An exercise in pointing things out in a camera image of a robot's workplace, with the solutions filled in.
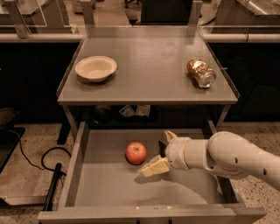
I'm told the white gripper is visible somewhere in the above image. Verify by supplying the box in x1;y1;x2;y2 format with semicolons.
139;130;190;177

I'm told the red apple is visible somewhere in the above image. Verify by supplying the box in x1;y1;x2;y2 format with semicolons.
125;142;147;165

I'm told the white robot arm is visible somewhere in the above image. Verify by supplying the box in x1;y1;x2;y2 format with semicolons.
139;130;280;190

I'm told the grey counter cabinet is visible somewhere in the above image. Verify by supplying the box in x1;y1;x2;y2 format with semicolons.
58;26;239;135

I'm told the open grey top drawer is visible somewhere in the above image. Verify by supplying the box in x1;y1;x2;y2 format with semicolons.
38;122;266;224

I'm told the crushed gold soda can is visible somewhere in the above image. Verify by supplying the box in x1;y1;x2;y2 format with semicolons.
186;59;216;88

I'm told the white paper bowl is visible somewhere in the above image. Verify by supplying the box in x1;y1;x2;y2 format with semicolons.
75;56;117;82

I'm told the black bar on floor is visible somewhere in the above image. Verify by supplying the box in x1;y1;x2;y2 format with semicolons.
43;163;62;211

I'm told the dark equipment at left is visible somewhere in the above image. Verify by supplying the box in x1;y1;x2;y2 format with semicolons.
0;108;25;173

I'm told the black floor cable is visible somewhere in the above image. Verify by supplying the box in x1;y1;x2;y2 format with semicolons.
8;129;72;177

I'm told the white horizontal rail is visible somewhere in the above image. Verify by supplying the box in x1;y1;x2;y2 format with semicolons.
0;33;280;43

